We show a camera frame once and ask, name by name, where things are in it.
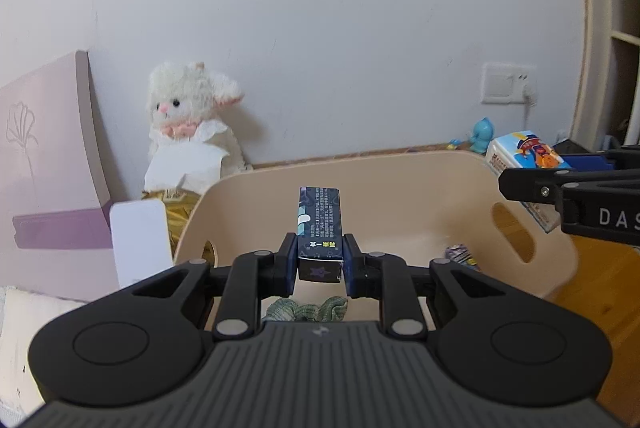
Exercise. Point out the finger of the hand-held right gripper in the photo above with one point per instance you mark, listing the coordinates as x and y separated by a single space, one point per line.
530 188
590 160

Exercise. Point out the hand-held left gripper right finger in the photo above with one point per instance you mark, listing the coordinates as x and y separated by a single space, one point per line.
353 267

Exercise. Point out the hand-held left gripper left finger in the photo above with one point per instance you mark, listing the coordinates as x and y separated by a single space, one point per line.
286 265

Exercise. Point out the dark blue small carton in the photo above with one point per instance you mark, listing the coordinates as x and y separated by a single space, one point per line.
319 228

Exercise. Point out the beige plastic basket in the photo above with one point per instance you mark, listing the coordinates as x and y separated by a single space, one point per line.
400 198

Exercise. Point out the white carton with cartoon print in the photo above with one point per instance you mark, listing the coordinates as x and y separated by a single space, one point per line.
525 152

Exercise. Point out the green fabric scrunchie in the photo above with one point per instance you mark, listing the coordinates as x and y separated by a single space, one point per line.
307 309

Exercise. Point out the blue toy figure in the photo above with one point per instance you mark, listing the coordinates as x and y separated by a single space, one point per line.
484 136

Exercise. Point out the small yellow blue toy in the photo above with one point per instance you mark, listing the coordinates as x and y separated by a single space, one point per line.
456 141

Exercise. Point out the small purple printed packet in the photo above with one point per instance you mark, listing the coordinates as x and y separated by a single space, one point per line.
462 256

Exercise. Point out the gold foil package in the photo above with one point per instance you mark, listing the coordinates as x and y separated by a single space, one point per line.
180 213

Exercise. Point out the beige wooden shelf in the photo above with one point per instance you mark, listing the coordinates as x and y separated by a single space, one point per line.
610 22

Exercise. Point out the white flat card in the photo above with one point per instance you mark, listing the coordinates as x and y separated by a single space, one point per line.
140 240

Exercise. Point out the white plush lamb toy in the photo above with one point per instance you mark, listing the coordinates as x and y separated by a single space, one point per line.
192 102

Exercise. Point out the pink board with flower drawing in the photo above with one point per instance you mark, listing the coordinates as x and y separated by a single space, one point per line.
50 157

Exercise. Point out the white cushion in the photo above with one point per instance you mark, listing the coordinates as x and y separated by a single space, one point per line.
25 348

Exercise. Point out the white wall socket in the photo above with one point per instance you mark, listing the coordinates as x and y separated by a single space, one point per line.
502 82

